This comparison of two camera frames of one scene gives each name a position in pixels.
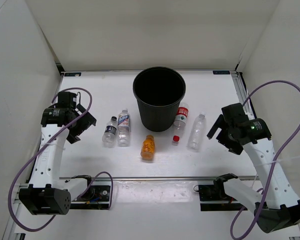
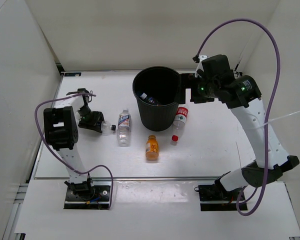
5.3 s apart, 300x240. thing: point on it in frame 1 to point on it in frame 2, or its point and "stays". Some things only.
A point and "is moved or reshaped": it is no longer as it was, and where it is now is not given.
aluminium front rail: x=159 y=178 stays
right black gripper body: x=227 y=134 to x=205 y=90
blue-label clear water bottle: x=124 y=128 stays
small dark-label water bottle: x=109 y=137 is moved or reshaped
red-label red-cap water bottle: x=180 y=121 stays
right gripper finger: x=218 y=124 to x=188 y=80
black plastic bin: x=158 y=90 stays
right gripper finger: x=232 y=148 to x=180 y=97
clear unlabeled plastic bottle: x=197 y=132 to x=150 y=99
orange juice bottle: x=148 y=148 is moved or reshaped
